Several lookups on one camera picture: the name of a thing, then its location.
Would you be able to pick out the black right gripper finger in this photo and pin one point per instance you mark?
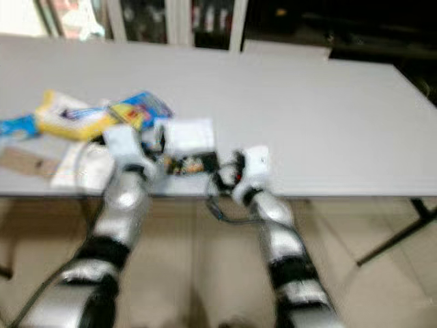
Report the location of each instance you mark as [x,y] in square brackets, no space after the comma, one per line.
[213,179]

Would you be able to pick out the white paper box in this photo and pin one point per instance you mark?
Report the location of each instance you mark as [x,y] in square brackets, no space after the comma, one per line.
[190,135]

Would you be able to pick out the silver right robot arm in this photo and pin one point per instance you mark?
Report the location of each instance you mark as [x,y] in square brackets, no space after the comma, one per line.
[283,239]

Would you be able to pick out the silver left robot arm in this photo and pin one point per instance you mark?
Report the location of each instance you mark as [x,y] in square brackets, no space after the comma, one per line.
[126,205]

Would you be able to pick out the dark snack wrapper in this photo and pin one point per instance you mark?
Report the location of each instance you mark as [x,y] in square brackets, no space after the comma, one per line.
[191,165]

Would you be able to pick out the blue and yellow packet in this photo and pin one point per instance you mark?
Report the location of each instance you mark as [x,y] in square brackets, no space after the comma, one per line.
[143,108]

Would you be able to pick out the yellow snack packet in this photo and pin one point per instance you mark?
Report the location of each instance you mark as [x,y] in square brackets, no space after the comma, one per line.
[72,123]

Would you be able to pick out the white paper sheet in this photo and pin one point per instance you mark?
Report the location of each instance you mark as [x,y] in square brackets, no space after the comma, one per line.
[72,172]

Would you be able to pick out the white glass door cabinet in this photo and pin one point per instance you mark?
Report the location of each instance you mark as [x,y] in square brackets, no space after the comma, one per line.
[143,22]

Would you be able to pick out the brown cardboard piece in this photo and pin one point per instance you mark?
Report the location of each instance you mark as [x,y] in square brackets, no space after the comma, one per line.
[27,162]

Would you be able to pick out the grey chair backrest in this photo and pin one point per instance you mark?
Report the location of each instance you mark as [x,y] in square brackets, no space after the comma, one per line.
[287,49]

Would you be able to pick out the light blue wrapper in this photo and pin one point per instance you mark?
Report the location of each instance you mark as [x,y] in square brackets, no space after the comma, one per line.
[17,126]

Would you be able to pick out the black slanted table leg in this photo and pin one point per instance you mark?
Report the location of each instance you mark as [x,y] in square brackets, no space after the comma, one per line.
[396,239]

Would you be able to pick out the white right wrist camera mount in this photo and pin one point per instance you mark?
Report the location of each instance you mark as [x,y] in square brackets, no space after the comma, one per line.
[256,164]

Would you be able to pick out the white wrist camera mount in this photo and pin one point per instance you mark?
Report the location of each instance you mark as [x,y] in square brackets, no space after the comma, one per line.
[256,164]
[124,143]

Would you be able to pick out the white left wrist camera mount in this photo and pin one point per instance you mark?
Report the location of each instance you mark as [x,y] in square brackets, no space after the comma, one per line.
[124,143]

